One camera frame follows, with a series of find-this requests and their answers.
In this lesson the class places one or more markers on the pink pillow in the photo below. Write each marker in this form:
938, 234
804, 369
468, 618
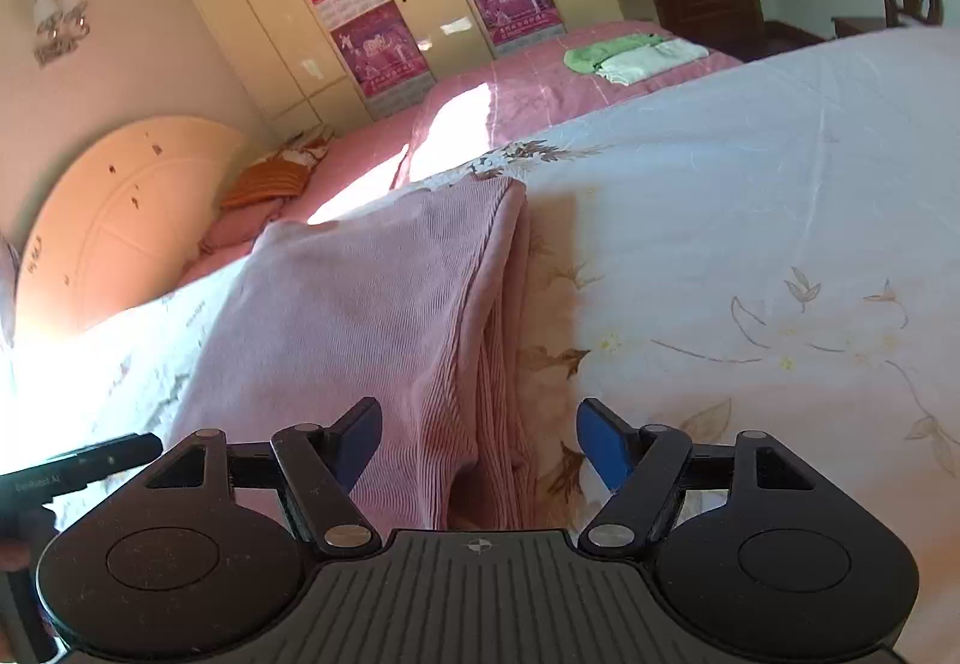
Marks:
240, 229

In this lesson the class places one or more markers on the orange striped pillow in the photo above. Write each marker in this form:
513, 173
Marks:
266, 184

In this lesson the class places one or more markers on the white folded cloth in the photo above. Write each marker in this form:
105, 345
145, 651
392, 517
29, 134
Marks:
645, 63

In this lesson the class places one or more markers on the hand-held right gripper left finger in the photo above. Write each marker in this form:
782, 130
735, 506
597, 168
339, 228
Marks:
360, 448

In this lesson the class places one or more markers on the cream wooden headboard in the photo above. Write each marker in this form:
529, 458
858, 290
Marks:
112, 221

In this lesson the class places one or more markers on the green folded cloth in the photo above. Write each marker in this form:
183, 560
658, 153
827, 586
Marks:
592, 56

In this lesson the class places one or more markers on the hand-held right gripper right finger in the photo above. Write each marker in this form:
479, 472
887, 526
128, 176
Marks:
602, 446

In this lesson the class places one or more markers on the white floral quilt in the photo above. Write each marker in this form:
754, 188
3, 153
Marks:
750, 184

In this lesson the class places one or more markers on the pink ribbed sweater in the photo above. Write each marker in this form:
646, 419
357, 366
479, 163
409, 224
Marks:
360, 304

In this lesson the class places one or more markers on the twin shade wall lamp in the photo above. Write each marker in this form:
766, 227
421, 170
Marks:
58, 26

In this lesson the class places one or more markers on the pink bed sheet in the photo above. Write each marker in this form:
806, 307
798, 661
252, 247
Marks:
525, 86

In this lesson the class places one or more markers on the cream glossy wardrobe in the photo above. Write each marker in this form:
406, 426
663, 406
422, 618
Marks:
255, 18

